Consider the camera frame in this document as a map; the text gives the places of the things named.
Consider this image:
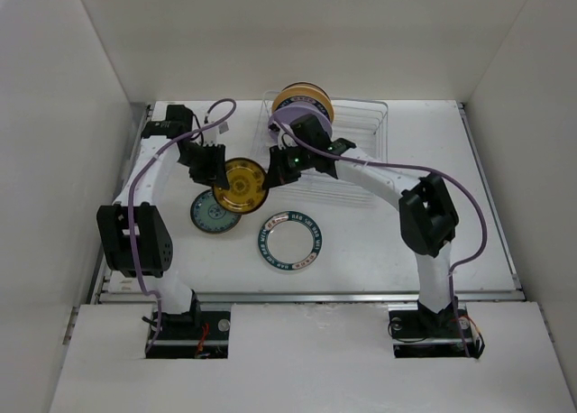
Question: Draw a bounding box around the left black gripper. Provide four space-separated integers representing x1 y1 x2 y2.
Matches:
178 142 228 189

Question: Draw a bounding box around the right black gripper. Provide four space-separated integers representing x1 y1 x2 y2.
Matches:
262 143 313 189

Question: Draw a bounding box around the amber patterned plate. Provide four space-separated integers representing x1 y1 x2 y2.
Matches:
212 157 269 215
316 94 334 124

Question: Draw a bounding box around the teal patterned plate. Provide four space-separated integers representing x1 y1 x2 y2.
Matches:
190 189 242 234

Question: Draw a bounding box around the white plate green rim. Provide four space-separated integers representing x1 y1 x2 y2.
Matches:
257 210 324 274

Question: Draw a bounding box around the lilac plastic plate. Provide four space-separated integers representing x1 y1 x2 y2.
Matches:
267 102 333 141

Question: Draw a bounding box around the beige plastic plate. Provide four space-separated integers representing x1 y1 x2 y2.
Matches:
282 81 330 98

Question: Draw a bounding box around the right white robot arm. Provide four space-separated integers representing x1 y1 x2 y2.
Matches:
264 114 459 338

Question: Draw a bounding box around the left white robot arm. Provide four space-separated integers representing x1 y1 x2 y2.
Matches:
96 105 232 338

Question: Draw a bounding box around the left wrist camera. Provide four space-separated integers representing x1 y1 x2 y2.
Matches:
201 122 229 145

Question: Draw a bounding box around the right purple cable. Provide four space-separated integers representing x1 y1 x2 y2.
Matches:
269 118 489 358

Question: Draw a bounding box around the purple cable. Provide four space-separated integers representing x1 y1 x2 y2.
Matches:
127 97 237 358
269 118 489 358

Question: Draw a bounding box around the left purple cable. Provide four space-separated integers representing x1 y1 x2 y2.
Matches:
127 97 237 358

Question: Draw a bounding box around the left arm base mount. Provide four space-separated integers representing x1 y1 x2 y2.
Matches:
142 303 232 360

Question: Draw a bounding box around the aluminium front rail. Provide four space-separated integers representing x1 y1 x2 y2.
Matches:
90 289 526 304

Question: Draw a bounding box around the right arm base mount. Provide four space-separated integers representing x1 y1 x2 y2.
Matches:
388 302 486 359

